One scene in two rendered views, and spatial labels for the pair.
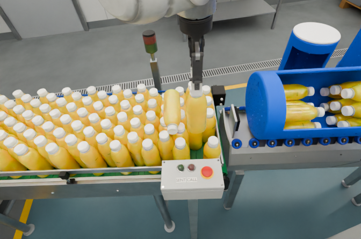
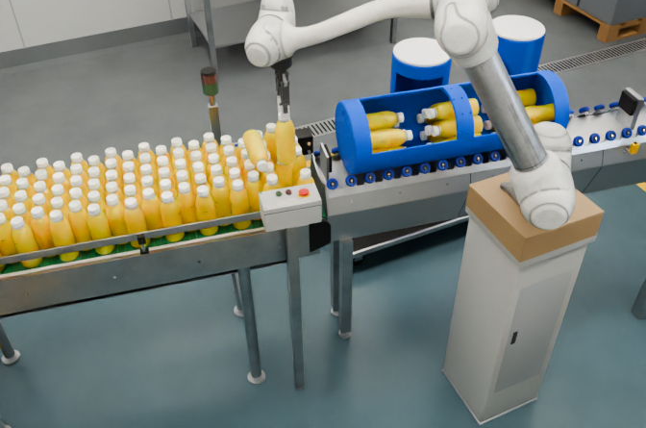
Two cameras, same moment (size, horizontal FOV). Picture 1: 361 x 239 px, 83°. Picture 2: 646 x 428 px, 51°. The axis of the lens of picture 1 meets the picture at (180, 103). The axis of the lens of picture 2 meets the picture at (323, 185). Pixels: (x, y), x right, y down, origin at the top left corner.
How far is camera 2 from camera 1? 169 cm
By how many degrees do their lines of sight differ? 15
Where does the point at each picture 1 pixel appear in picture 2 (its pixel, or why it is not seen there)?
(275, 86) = (358, 111)
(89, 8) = not seen: outside the picture
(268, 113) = (354, 137)
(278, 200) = (422, 311)
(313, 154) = (418, 188)
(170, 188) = (272, 209)
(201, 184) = (300, 201)
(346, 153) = (452, 182)
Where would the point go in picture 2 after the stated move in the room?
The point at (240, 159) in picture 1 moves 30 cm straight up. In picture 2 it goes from (340, 205) to (341, 142)
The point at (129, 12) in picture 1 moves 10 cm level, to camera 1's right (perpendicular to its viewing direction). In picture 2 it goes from (264, 62) to (299, 58)
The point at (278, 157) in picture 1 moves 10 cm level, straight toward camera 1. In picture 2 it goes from (382, 197) to (372, 212)
